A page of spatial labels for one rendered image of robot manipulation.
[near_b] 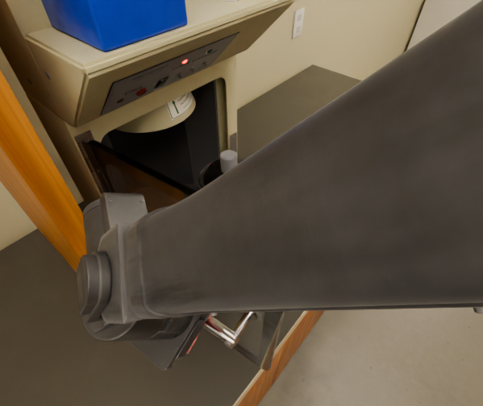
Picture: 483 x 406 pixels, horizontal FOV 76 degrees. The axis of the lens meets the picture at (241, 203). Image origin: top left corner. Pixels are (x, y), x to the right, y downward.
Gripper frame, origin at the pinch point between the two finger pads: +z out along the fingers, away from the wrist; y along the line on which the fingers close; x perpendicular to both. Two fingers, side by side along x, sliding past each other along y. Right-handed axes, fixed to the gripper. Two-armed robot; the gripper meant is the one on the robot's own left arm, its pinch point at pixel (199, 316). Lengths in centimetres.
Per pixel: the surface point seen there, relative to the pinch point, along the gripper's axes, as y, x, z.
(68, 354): 24.5, -26.5, 17.4
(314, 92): -95, -35, 71
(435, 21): -271, -19, 168
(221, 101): -35.1, -21.8, 4.3
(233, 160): -22.2, -8.3, -1.5
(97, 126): -14.2, -21.6, -14.1
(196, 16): -28.7, -11.2, -21.0
